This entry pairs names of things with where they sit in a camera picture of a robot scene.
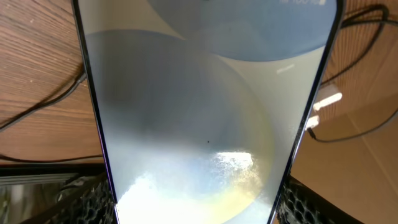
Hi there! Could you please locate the white charger adapter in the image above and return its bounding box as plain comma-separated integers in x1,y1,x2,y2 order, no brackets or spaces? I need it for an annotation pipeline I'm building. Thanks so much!
305,115,320,129

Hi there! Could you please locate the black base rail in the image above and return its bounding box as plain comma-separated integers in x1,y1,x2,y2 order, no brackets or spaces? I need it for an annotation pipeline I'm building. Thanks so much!
1,163,105,186

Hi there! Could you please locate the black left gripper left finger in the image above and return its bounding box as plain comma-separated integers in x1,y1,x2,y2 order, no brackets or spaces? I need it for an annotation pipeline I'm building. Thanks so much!
21,174,117,224

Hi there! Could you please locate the Samsung Galaxy smartphone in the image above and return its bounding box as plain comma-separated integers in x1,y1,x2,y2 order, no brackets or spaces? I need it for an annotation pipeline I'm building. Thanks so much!
72,0,345,223

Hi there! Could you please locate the white power strip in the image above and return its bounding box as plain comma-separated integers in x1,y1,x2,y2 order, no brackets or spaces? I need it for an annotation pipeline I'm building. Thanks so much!
313,84,343,111

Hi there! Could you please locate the black USB charging cable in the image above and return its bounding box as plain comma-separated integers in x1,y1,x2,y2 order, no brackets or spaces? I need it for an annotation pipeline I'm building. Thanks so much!
0,3,398,164

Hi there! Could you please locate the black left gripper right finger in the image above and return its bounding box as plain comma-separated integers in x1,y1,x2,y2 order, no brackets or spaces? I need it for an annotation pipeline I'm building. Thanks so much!
277,176,362,224

